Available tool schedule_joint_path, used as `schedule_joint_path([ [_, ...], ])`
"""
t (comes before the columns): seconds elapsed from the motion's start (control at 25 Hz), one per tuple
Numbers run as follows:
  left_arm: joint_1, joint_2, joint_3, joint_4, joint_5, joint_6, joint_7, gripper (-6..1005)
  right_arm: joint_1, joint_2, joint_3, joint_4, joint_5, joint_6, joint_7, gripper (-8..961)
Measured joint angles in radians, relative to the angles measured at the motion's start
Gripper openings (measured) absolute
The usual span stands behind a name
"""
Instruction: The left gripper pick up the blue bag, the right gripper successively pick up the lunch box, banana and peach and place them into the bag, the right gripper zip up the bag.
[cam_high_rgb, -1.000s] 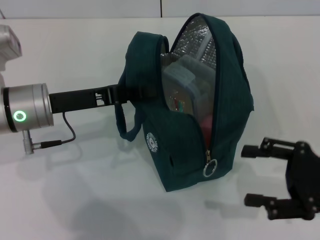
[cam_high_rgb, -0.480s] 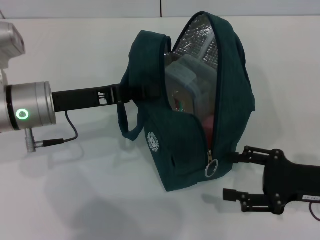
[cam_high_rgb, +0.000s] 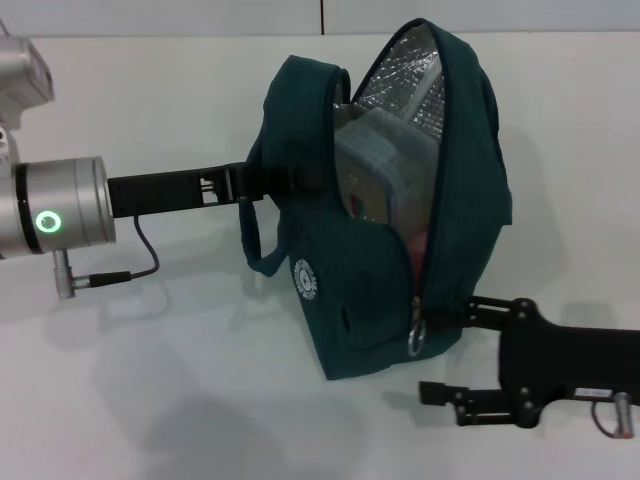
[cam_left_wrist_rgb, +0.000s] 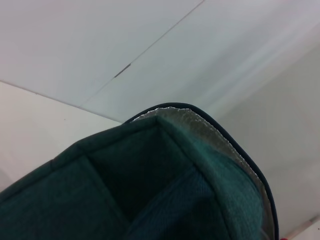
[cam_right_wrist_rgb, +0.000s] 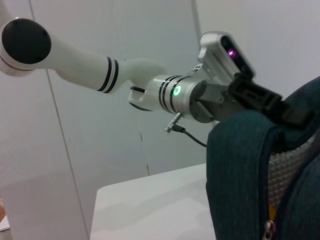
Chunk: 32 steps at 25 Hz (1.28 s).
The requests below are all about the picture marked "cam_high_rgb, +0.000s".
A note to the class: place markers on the pink toy peach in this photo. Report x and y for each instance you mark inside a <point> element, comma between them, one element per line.
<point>419,247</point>

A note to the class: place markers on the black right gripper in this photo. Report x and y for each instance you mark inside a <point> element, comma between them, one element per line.
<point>565,360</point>

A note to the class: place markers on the dark teal lunch bag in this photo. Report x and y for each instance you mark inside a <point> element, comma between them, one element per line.
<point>465,200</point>

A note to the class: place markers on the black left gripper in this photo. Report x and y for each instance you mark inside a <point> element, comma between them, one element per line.
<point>160,192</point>

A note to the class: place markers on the clear blue-rimmed food container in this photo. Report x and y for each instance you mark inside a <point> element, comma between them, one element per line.
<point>370,150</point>

